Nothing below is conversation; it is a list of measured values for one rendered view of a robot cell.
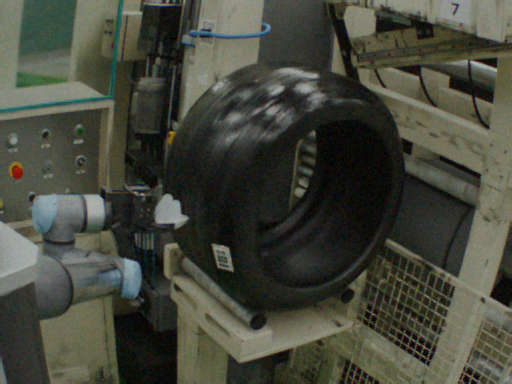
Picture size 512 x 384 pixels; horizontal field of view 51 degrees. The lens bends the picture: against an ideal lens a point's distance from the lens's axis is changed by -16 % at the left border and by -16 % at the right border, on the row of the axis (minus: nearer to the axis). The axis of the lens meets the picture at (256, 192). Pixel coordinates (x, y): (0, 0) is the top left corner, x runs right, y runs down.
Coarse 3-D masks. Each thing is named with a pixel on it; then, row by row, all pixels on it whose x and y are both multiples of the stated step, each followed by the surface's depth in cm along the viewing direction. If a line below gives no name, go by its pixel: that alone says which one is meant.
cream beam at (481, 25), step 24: (336, 0) 152; (360, 0) 145; (384, 0) 137; (408, 0) 131; (432, 0) 125; (480, 0) 113; (504, 0) 119; (456, 24) 120; (480, 24) 116; (504, 24) 121
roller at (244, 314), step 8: (184, 264) 165; (192, 264) 163; (192, 272) 162; (200, 272) 160; (200, 280) 159; (208, 280) 157; (208, 288) 156; (216, 288) 153; (216, 296) 153; (224, 296) 150; (232, 296) 149; (224, 304) 151; (232, 304) 147; (240, 304) 146; (240, 312) 145; (248, 312) 143; (256, 312) 143; (248, 320) 142; (256, 320) 141; (264, 320) 143; (256, 328) 142
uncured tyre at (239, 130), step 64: (256, 64) 142; (192, 128) 134; (256, 128) 123; (320, 128) 167; (384, 128) 140; (192, 192) 130; (256, 192) 125; (320, 192) 174; (384, 192) 161; (192, 256) 141; (256, 256) 130; (320, 256) 168
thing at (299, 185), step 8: (304, 136) 195; (312, 136) 192; (296, 144) 196; (304, 144) 195; (312, 144) 199; (296, 152) 197; (304, 152) 197; (312, 152) 191; (296, 160) 198; (304, 160) 197; (312, 160) 193; (296, 168) 199; (304, 168) 196; (312, 168) 202; (296, 176) 200; (304, 176) 198; (296, 184) 201; (304, 184) 198; (296, 192) 200; (304, 192) 198; (296, 200) 203
